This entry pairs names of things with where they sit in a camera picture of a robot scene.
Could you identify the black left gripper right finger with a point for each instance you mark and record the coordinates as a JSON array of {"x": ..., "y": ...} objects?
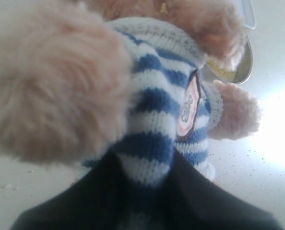
[{"x": 192, "y": 202}]

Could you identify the metal bowl of millet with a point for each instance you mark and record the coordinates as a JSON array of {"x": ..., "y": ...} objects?
[{"x": 235, "y": 72}]

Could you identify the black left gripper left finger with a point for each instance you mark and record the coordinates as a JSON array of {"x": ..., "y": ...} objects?
[{"x": 98, "y": 201}]

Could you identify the teddy bear striped sweater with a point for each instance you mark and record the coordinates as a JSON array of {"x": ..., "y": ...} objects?
[{"x": 82, "y": 78}]

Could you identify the white rectangular tray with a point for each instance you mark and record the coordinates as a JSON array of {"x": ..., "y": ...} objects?
[{"x": 245, "y": 8}]

